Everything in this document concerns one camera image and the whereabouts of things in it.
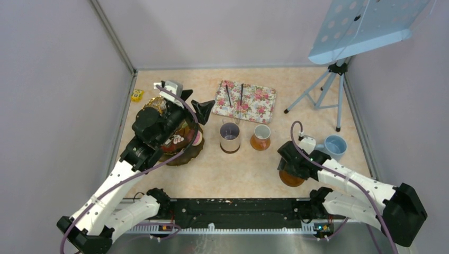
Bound blue perforated stand tray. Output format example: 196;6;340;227
308;0;436;65

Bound floral serving tray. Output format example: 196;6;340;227
212;80;277;124

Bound dark wooden coaster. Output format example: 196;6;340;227
220;145;240;154

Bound black handled steel tongs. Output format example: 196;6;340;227
225;81;244;125

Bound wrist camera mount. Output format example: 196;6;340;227
298;135;317;155
153;80;184;107

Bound light blue mug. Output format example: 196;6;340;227
315;135;348;161

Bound pink small cup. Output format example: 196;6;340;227
254;124;271;139

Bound pink frosted donut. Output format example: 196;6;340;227
192;131;203;146

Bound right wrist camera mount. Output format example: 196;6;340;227
298;135;317;155

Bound yellow snack packet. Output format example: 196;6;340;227
131;89;145;102

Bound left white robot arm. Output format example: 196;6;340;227
57;88;215;253

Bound brown wooden lid coaster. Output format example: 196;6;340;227
279;170;305;187

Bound light wooden coaster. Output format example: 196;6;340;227
250;134;271;151

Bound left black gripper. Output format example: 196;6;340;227
156;89;215;146

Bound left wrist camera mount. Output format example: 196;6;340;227
153;80;184;107

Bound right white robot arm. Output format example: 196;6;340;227
277;141;428;247

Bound grey tripod stand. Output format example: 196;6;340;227
284;59;348;132

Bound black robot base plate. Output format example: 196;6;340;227
149;198;343;230

